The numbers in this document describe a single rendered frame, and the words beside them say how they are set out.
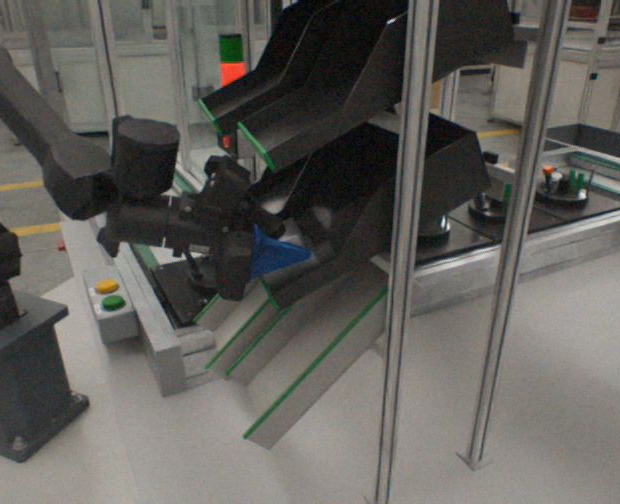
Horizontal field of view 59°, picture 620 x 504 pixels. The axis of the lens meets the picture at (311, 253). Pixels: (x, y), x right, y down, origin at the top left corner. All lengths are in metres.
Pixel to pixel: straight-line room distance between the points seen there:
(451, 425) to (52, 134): 0.72
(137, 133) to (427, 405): 0.68
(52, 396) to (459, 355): 0.73
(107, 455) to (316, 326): 0.40
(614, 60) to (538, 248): 4.78
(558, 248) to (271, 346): 0.88
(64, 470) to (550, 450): 0.74
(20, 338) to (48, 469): 0.21
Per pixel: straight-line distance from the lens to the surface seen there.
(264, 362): 0.81
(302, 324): 0.79
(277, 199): 0.81
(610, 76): 6.14
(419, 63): 0.54
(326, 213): 0.72
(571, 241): 1.51
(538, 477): 0.94
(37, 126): 0.66
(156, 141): 0.54
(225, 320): 0.93
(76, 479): 0.94
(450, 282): 1.25
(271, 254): 0.59
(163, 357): 0.98
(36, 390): 0.97
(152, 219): 0.58
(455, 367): 1.10
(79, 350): 1.20
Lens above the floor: 1.52
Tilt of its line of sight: 27 degrees down
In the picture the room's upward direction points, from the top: straight up
